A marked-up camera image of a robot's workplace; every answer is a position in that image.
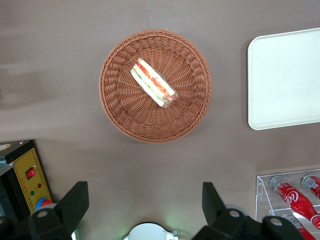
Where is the clear acrylic bottle rack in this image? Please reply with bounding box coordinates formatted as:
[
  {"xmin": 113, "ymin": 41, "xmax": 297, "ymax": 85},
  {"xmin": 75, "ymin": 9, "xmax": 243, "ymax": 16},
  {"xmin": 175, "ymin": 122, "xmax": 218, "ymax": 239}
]
[{"xmin": 255, "ymin": 168, "xmax": 320, "ymax": 240}]

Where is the cream rectangular tray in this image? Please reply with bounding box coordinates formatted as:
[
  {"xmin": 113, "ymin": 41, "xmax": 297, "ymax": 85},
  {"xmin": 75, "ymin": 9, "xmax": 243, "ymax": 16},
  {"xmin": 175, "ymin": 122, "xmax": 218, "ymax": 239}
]
[{"xmin": 247, "ymin": 27, "xmax": 320, "ymax": 131}]

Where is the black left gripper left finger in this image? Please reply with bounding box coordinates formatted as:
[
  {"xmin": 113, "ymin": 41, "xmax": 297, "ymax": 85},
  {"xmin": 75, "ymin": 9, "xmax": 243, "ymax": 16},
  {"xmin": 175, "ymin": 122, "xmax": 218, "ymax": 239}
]
[{"xmin": 28, "ymin": 181, "xmax": 90, "ymax": 240}]

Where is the brown round wicker basket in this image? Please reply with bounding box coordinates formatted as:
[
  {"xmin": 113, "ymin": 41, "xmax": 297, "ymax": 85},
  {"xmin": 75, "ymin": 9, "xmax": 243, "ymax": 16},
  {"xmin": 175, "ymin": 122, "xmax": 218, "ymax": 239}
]
[{"xmin": 98, "ymin": 29, "xmax": 213, "ymax": 144}]

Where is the triangle sandwich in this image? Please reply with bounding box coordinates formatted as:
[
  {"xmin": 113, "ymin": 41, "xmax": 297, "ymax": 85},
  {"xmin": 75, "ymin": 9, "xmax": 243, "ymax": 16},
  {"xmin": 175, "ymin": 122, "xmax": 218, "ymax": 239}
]
[{"xmin": 129, "ymin": 57, "xmax": 180, "ymax": 110}]

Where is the red cola bottle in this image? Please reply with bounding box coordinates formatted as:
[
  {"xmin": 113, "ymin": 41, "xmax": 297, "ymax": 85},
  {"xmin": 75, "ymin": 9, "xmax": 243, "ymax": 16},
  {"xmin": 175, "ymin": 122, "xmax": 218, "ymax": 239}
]
[
  {"xmin": 282, "ymin": 213, "xmax": 317, "ymax": 240},
  {"xmin": 269, "ymin": 174, "xmax": 320, "ymax": 230},
  {"xmin": 301, "ymin": 174, "xmax": 320, "ymax": 200}
]

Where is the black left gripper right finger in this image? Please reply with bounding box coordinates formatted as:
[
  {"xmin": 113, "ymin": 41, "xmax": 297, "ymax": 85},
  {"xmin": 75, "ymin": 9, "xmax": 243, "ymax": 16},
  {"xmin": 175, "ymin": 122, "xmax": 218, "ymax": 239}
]
[{"xmin": 192, "ymin": 181, "xmax": 261, "ymax": 240}]

